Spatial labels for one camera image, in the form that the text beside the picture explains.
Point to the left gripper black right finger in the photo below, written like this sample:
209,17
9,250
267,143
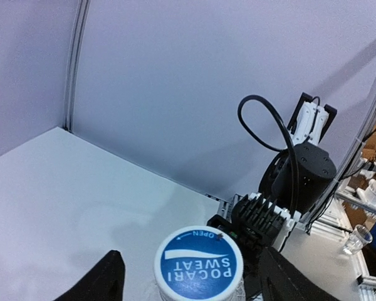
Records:
281,280

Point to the clear plastic bottle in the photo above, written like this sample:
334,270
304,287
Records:
240,291

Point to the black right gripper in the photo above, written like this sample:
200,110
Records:
251,248

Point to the aluminium right corner post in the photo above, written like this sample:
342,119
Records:
73,63

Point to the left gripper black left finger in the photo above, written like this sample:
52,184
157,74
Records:
105,281

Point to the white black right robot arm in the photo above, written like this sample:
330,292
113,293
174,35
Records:
289,189

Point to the clear plastic cup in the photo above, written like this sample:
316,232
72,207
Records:
357,239

